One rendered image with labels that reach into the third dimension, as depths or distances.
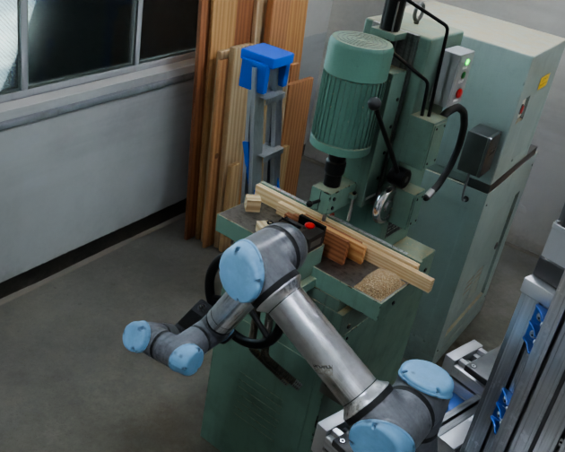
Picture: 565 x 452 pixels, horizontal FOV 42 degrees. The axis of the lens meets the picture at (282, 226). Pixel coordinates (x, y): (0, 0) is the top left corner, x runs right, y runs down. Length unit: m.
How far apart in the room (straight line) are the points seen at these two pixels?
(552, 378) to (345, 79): 0.91
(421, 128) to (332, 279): 0.51
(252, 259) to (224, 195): 2.22
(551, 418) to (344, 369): 0.43
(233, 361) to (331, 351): 1.04
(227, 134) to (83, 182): 0.71
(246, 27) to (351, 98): 1.81
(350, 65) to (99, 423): 1.58
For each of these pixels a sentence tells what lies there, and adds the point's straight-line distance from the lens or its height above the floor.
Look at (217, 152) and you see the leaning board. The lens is 3.59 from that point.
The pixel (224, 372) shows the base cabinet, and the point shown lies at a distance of 2.52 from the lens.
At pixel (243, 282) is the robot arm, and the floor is 1.18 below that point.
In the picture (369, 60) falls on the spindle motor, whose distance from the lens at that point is 1.95.
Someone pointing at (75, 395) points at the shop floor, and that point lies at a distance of 2.92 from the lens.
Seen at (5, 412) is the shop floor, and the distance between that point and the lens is 2.87.
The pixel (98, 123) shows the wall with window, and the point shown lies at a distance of 3.33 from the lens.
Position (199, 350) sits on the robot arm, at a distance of 1.77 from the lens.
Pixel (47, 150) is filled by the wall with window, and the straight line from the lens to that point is 3.18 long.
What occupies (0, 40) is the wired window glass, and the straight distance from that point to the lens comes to 2.98.
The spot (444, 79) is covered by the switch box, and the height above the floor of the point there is 1.40.
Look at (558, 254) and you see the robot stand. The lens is 1.57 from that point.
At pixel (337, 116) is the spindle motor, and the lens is 2.00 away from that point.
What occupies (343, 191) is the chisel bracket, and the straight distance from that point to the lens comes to 2.18.
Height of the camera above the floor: 1.99
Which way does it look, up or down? 29 degrees down
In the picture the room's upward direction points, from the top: 11 degrees clockwise
